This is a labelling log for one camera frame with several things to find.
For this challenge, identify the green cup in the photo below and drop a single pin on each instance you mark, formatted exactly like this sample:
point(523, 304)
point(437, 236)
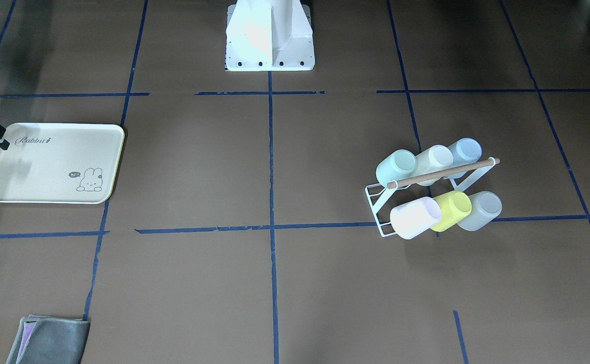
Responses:
point(397, 166)

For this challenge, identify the cream rabbit tray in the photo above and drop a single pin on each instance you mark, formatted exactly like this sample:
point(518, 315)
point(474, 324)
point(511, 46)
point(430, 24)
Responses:
point(60, 163)

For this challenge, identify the white cup rack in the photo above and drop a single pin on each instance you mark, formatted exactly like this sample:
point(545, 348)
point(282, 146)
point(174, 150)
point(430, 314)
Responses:
point(382, 200)

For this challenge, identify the pink cup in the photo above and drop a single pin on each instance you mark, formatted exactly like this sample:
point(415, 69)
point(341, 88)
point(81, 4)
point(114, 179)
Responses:
point(413, 218)

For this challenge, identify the cream cup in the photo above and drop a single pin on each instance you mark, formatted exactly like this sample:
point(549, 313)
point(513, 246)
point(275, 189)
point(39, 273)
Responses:
point(433, 159)

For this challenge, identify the yellow cup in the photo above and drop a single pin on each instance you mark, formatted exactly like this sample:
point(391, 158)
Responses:
point(455, 206)

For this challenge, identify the blue cup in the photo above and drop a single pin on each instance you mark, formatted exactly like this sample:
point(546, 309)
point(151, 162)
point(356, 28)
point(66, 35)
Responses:
point(465, 151)

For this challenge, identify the grey cup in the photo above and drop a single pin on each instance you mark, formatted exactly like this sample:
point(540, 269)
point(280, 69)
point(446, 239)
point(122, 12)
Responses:
point(485, 206)

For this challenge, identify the white pillar with base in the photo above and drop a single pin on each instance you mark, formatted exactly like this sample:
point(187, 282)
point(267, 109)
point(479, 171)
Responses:
point(269, 36)

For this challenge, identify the folded grey cloth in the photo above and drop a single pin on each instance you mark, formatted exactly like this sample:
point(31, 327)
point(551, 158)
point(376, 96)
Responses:
point(49, 339)

